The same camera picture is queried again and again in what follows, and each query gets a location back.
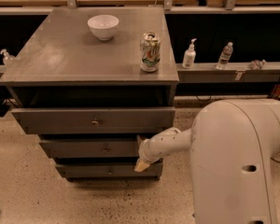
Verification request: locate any clear plastic water bottle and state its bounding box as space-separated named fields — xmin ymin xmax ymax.
xmin=216 ymin=42 xmax=233 ymax=70

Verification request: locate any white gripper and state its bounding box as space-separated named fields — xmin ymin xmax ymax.
xmin=134 ymin=135 xmax=161 ymax=172

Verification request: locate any grey drawer cabinet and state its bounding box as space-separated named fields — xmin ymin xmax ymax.
xmin=0 ymin=7 xmax=180 ymax=183

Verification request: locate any grey drawer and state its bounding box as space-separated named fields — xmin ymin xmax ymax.
xmin=56 ymin=162 xmax=162 ymax=178
xmin=12 ymin=107 xmax=175 ymax=134
xmin=40 ymin=134 xmax=148 ymax=159

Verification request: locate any white pump lotion bottle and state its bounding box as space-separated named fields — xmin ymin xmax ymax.
xmin=182 ymin=38 xmax=196 ymax=69

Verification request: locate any white ceramic bowl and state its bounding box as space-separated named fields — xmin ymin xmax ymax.
xmin=88 ymin=15 xmax=119 ymax=41

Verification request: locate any crumpled plastic wrapper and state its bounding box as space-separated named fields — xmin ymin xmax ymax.
xmin=250 ymin=60 xmax=267 ymax=70

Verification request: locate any grey top drawer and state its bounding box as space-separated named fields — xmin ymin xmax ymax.
xmin=12 ymin=107 xmax=175 ymax=134

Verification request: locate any grey bottom drawer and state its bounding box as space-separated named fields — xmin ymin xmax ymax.
xmin=56 ymin=162 xmax=162 ymax=178

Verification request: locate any clear pump sanitizer bottle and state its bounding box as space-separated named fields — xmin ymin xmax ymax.
xmin=0 ymin=49 xmax=15 ymax=65

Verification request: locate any green white soda can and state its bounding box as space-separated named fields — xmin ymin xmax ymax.
xmin=140 ymin=32 xmax=161 ymax=72

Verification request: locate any orange power strip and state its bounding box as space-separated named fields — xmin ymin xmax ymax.
xmin=269 ymin=82 xmax=280 ymax=105

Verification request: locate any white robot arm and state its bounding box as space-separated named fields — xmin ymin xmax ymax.
xmin=134 ymin=99 xmax=280 ymax=224

